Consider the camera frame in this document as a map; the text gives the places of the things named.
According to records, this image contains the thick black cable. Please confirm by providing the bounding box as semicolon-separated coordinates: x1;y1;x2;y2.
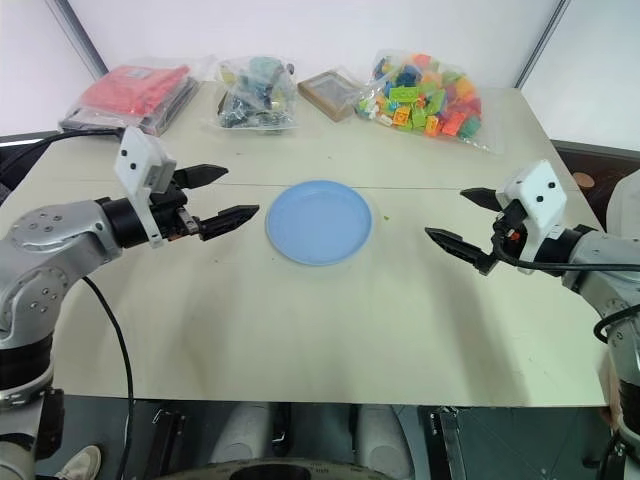
0;127;126;192

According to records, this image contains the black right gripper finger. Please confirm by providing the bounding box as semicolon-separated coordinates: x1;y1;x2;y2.
459;186;506;214
424;227;495;277

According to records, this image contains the light blue round plate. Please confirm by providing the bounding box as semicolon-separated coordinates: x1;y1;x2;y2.
264;179;376;268

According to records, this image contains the black table bracket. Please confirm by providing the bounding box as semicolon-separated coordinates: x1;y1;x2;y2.
151;406;187;480
426;406;464;480

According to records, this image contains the beige shoe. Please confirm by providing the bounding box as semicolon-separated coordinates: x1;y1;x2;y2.
51;444;104;480

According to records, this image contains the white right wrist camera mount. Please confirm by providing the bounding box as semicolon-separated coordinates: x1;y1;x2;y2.
500;159;569;276

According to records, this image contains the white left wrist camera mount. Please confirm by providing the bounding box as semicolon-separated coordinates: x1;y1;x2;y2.
113;125;178;250

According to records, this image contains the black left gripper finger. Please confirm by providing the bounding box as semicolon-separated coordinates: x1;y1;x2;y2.
199;203;261;243
174;163;230;191

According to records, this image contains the brown cardboard box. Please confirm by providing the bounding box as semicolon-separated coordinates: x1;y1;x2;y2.
296;69;370;122

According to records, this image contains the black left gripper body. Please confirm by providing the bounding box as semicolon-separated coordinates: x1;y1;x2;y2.
148;170;205;244

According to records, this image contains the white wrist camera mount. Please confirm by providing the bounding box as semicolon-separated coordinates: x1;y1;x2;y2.
500;159;569;276
113;125;178;250

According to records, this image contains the silver rounded robot leg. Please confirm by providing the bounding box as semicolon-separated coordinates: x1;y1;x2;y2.
355;403;419;469
212;402;284;469

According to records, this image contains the bag of colourful toy blocks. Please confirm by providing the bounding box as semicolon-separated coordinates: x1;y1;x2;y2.
353;48;503;157

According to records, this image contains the grey aluminium wall post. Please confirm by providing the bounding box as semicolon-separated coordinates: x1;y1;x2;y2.
513;0;565;90
46;0;110;82

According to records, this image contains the bag of red parts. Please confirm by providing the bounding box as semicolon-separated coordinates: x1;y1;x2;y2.
57;62;202;138

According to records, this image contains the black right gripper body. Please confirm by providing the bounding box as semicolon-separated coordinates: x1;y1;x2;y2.
491;196;527;267

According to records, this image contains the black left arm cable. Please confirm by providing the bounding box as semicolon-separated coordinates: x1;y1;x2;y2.
79;274;136;441

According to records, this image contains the bag of dark teal parts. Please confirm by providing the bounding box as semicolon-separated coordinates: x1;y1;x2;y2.
205;53;300;136

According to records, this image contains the dark cabinet with brown disc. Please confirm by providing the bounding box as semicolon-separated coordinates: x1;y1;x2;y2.
548;138;640;232

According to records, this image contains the white rounded object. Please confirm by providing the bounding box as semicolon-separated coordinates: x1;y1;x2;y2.
606;174;640;234

